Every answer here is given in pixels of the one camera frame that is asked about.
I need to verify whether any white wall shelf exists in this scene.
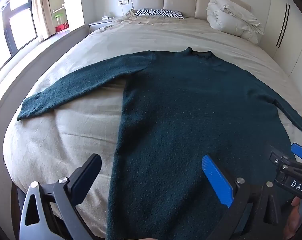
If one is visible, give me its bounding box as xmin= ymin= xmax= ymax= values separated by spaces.
xmin=47 ymin=0 xmax=85 ymax=34

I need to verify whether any red box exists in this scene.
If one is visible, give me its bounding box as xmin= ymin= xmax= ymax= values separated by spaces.
xmin=55 ymin=22 xmax=69 ymax=33

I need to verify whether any dark framed window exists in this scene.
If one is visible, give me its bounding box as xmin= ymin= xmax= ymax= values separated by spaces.
xmin=0 ymin=0 xmax=39 ymax=78

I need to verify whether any rolled white duvet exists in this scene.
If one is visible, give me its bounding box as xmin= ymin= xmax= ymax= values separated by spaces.
xmin=206 ymin=0 xmax=265 ymax=45

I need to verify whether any zebra print pillow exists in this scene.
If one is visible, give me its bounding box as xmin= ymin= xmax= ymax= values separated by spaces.
xmin=135 ymin=9 xmax=185 ymax=19

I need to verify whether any beige curtain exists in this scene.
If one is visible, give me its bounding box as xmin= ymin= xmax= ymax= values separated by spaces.
xmin=31 ymin=0 xmax=64 ymax=40

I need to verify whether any beige pillow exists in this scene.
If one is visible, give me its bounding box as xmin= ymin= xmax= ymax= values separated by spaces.
xmin=121 ymin=9 xmax=141 ymax=18

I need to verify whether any bed with beige sheet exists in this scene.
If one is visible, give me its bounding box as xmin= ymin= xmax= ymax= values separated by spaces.
xmin=2 ymin=15 xmax=302 ymax=240

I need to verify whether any white nightstand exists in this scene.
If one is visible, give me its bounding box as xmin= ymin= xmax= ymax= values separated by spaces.
xmin=88 ymin=17 xmax=116 ymax=33

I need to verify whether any person's right hand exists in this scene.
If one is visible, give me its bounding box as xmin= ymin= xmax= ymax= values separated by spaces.
xmin=284 ymin=196 xmax=302 ymax=240

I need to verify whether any white wardrobe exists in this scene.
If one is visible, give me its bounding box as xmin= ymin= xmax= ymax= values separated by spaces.
xmin=259 ymin=0 xmax=302 ymax=103

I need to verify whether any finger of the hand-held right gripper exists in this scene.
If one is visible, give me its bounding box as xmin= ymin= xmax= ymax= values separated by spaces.
xmin=291 ymin=143 xmax=302 ymax=164
xmin=270 ymin=151 xmax=296 ymax=167

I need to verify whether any dark green knit sweater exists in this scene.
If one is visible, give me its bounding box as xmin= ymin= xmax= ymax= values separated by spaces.
xmin=17 ymin=47 xmax=302 ymax=240

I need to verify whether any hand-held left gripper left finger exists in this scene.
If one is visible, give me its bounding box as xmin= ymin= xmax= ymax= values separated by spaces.
xmin=20 ymin=154 xmax=102 ymax=240

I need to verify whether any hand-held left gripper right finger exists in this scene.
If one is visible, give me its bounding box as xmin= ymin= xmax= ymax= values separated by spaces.
xmin=201 ymin=154 xmax=291 ymax=240

